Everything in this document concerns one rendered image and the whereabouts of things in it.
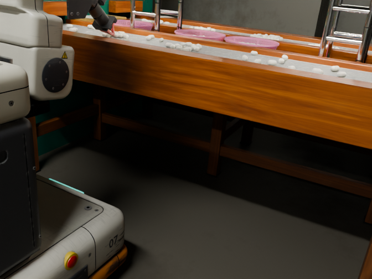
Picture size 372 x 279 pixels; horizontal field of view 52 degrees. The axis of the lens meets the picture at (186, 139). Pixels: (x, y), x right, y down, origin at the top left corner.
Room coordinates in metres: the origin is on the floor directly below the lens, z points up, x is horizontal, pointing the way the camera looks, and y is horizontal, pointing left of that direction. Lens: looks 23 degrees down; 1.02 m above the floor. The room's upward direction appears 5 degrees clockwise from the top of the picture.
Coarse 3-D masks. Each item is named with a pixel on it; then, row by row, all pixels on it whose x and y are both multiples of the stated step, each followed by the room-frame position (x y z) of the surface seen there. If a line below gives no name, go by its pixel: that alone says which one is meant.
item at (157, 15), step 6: (132, 0) 2.06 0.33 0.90; (156, 0) 2.00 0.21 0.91; (132, 6) 2.06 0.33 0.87; (156, 6) 2.00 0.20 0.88; (132, 12) 2.06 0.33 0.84; (138, 12) 2.04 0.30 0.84; (144, 12) 2.03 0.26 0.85; (156, 12) 2.00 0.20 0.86; (132, 18) 2.06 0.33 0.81; (156, 18) 2.00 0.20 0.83; (132, 24) 2.06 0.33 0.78; (156, 24) 2.00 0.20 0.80; (156, 30) 1.99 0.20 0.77
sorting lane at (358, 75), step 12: (72, 24) 2.16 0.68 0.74; (132, 36) 1.92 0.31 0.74; (144, 36) 1.95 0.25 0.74; (204, 48) 1.74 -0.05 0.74; (216, 48) 1.77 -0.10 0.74; (252, 60) 1.54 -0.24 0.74; (264, 60) 1.56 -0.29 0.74; (276, 60) 1.59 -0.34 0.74; (288, 60) 1.61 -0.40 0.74; (324, 72) 1.43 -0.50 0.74; (336, 72) 1.45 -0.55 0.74; (348, 72) 1.47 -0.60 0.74; (360, 72) 1.49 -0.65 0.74
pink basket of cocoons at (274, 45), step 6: (234, 36) 2.02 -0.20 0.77; (228, 42) 1.86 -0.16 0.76; (234, 42) 1.82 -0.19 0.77; (240, 42) 2.02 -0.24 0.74; (246, 42) 2.03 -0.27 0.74; (258, 42) 2.02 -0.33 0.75; (270, 42) 1.98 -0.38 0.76; (276, 42) 1.93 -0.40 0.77; (270, 48) 1.81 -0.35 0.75; (276, 48) 1.87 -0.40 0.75
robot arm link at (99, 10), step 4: (100, 0) 1.72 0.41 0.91; (96, 4) 1.68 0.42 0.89; (100, 4) 1.73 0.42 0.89; (92, 8) 1.67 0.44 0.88; (96, 8) 1.68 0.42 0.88; (100, 8) 1.70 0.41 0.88; (92, 12) 1.68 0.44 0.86; (96, 12) 1.69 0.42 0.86; (100, 12) 1.70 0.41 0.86; (92, 16) 1.70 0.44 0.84; (96, 16) 1.70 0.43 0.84
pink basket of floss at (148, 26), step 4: (120, 20) 2.33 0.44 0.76; (124, 20) 2.34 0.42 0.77; (128, 20) 2.35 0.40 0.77; (136, 20) 2.35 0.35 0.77; (116, 24) 2.10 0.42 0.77; (120, 24) 2.09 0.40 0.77; (124, 24) 2.33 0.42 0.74; (136, 24) 2.34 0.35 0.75; (140, 24) 2.34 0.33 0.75; (144, 24) 2.32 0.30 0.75; (148, 24) 2.30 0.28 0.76; (152, 24) 2.25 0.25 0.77; (140, 28) 2.12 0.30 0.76; (144, 28) 2.14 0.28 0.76; (148, 28) 2.17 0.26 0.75
